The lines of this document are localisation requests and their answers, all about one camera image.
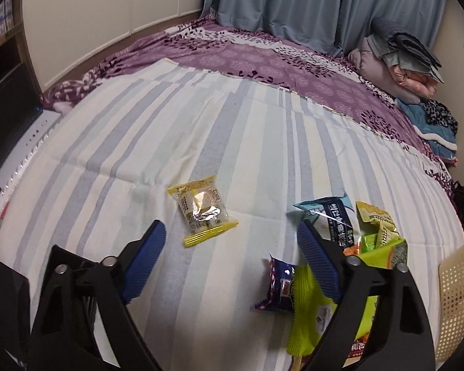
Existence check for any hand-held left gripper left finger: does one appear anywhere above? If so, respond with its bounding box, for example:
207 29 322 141
26 220 167 371

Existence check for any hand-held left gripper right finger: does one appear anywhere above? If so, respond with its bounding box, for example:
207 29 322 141
296 221 437 371

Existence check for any orange snack packet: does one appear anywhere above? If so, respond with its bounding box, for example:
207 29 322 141
343 241 366 258

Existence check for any blue and white snack packet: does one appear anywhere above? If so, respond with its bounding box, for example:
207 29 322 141
293 192 358 250

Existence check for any dark blue snack packet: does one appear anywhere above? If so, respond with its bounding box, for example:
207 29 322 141
254 254 298 313

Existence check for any lime green ribbed snack packet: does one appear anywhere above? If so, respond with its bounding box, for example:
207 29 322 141
286 265 346 358

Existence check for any yellow honeycomb-print snack packet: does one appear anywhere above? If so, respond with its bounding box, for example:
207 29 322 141
355 201 401 248

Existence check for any yellow clear-window snack packet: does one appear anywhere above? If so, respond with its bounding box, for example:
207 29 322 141
167 175 239 249

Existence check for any cream perforated plastic basket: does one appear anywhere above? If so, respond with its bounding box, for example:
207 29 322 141
435 226 464 366

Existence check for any striped white and blue sheet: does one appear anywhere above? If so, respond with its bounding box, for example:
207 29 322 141
0 58 464 371

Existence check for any white computer case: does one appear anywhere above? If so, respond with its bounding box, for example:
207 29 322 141
0 110 62 190

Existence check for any leopard print cloth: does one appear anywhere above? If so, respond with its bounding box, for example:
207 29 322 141
419 100 459 136

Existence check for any folded pink floral quilt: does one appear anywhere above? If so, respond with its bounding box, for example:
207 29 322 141
389 66 437 99

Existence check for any purple floral bedsheet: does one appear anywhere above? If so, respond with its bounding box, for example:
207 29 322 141
41 17 455 198

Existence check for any folded grey-green blanket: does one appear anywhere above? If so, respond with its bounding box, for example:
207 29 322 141
365 35 445 83

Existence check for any folded dark grey blanket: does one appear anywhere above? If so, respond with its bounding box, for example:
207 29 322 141
371 17 443 70

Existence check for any dark wooden shelf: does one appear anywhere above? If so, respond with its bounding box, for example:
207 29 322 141
0 0 43 124

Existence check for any grey-blue curtain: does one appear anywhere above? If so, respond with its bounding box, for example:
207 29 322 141
201 0 449 57

